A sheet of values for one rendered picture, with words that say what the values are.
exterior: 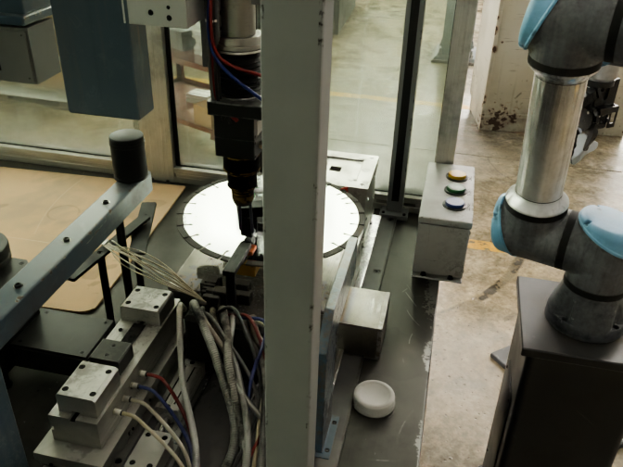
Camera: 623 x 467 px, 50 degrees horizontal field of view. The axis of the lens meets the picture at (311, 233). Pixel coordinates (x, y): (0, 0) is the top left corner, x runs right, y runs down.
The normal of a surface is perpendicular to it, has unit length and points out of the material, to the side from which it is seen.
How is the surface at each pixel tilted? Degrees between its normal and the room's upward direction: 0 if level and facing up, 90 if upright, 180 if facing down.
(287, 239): 90
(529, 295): 0
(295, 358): 90
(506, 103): 90
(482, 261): 0
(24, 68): 90
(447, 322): 0
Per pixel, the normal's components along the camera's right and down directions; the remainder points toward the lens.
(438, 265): -0.22, 0.50
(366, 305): 0.03, -0.86
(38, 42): 0.97, 0.14
